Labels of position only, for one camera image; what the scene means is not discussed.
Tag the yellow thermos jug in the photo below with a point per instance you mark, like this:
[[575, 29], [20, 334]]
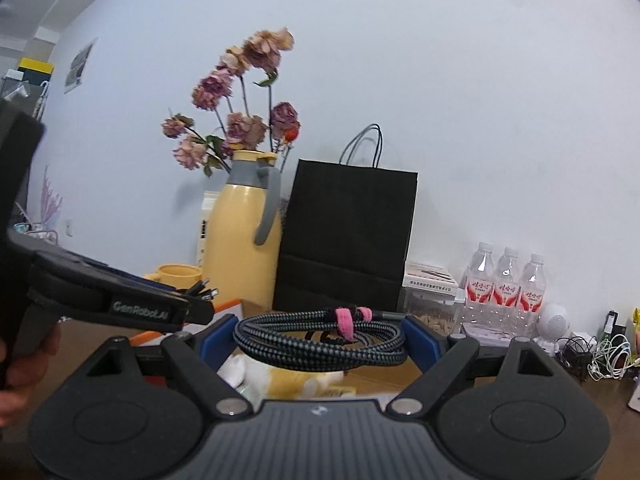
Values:
[[244, 229]]

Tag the middle water bottle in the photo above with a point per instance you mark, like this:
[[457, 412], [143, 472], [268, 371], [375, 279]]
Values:
[[506, 288]]

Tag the clear seed container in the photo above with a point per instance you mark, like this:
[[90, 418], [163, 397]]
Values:
[[439, 312]]

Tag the left water bottle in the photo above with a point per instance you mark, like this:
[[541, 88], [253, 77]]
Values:
[[478, 283]]

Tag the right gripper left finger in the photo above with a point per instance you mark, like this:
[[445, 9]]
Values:
[[192, 363]]

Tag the wire rack shelf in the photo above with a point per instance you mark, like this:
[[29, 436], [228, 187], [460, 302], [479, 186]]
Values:
[[33, 229]]

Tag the person's left hand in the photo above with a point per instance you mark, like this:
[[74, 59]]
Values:
[[24, 375]]

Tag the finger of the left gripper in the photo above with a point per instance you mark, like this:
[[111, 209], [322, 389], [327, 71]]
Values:
[[200, 310], [111, 284]]

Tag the snack packet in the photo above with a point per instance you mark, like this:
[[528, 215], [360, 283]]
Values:
[[635, 338]]

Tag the white robot figurine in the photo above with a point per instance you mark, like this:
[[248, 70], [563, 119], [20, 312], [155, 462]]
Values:
[[552, 324]]

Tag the black paper bag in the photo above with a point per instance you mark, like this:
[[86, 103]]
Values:
[[346, 232]]

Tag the yellow mug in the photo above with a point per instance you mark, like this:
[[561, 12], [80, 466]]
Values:
[[176, 275]]

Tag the sheep plush toy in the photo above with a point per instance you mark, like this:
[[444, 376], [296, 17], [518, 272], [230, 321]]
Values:
[[257, 381]]

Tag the water bottle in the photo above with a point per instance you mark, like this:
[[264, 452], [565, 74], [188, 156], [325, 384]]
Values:
[[533, 284], [478, 283], [506, 288]]

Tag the right water bottle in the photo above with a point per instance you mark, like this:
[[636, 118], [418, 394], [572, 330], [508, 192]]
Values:
[[533, 284]]

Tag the dried pink flower bouquet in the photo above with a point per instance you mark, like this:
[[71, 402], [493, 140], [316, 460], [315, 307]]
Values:
[[224, 93]]

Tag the flat white box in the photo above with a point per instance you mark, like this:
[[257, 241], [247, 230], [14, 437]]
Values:
[[420, 276]]

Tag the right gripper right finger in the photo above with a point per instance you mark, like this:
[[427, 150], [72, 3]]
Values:
[[445, 364]]

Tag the wall poster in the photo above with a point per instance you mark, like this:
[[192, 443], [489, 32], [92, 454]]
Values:
[[74, 75]]

